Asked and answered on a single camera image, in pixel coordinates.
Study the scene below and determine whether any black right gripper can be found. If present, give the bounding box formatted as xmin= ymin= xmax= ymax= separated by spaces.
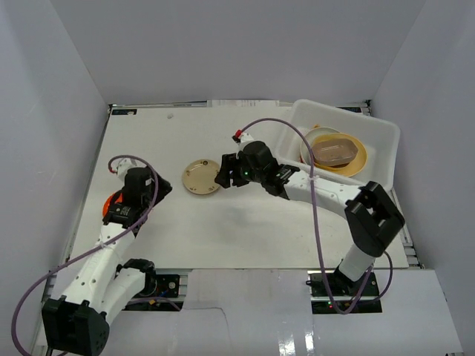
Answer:
xmin=214 ymin=154 xmax=265 ymax=190

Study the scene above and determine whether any beige floral small plate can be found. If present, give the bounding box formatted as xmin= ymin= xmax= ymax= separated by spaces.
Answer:
xmin=182 ymin=159 xmax=220 ymax=195

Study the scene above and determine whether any orange round plate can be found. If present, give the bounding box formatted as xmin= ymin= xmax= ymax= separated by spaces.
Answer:
xmin=102 ymin=191 xmax=122 ymax=217

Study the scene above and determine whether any cream round plate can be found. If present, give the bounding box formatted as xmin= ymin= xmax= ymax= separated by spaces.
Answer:
xmin=300 ymin=127 xmax=338 ymax=165

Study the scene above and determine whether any brown square plate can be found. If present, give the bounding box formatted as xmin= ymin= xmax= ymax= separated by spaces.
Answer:
xmin=312 ymin=139 xmax=359 ymax=167

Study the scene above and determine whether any yellow round plate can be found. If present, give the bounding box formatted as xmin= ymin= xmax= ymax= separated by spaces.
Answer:
xmin=311 ymin=133 xmax=368 ymax=178

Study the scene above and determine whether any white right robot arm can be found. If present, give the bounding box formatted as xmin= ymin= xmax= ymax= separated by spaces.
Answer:
xmin=214 ymin=141 xmax=405 ymax=296

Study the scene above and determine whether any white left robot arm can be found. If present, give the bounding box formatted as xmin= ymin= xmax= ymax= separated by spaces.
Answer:
xmin=42 ymin=167 xmax=172 ymax=355

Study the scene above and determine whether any white plastic bin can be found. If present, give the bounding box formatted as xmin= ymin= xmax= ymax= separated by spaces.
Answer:
xmin=286 ymin=99 xmax=400 ymax=191

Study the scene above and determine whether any black label sticker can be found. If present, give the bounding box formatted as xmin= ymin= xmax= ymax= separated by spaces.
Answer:
xmin=111 ymin=108 xmax=137 ymax=116
xmin=339 ymin=106 xmax=362 ymax=113

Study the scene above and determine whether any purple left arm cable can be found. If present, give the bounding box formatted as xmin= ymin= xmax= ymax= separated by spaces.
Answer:
xmin=10 ymin=155 xmax=183 ymax=355

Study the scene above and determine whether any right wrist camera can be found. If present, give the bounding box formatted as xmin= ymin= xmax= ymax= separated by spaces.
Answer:
xmin=232 ymin=130 xmax=255 ymax=150

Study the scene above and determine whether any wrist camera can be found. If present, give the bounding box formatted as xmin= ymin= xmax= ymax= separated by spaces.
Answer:
xmin=232 ymin=130 xmax=255 ymax=150
xmin=108 ymin=157 xmax=137 ymax=179

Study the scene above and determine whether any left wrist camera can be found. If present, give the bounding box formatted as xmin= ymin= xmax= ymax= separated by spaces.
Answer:
xmin=108 ymin=157 xmax=137 ymax=179

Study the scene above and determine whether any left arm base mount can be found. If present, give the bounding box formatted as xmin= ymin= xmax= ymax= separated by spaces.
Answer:
xmin=122 ymin=274 xmax=184 ymax=312

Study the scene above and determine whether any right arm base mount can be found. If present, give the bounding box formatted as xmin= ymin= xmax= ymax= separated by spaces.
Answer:
xmin=306 ymin=272 xmax=383 ymax=315

